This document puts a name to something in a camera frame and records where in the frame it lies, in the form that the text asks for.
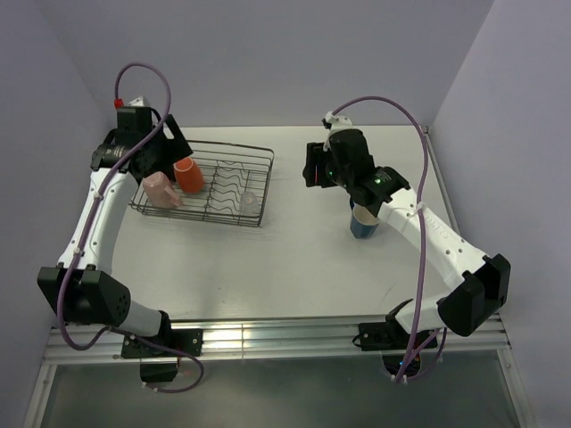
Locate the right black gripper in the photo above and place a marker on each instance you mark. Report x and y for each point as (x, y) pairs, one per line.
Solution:
(316, 155)

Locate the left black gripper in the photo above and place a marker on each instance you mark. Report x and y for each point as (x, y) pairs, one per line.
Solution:
(175, 149)

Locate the orange mug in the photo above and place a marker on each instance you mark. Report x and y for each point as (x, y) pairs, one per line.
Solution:
(189, 176)

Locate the pink mug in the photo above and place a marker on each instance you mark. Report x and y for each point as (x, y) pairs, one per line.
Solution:
(160, 191)

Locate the dark wire dish rack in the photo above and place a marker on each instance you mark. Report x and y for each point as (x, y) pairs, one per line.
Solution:
(229, 170)

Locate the blue mug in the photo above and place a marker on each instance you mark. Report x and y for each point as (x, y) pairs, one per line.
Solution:
(363, 224)

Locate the clear glass cup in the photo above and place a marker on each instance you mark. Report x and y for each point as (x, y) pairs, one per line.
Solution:
(249, 204)

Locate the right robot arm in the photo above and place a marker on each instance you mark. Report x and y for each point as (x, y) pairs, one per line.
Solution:
(477, 283)

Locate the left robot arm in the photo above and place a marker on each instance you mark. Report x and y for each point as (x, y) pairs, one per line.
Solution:
(80, 288)

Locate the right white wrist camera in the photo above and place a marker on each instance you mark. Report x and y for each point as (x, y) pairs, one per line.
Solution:
(334, 123)

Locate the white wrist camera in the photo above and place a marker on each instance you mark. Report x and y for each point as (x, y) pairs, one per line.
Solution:
(334, 123)
(131, 101)

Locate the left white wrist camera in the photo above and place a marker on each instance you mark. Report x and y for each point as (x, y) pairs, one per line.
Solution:
(131, 101)

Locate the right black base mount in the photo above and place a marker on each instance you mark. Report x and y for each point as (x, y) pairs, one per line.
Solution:
(381, 336)

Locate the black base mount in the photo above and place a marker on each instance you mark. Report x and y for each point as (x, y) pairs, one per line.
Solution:
(176, 343)
(381, 336)

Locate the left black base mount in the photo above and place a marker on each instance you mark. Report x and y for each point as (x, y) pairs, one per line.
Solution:
(176, 343)

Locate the aluminium rail frame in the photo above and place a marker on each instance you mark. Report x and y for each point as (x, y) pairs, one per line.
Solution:
(312, 337)

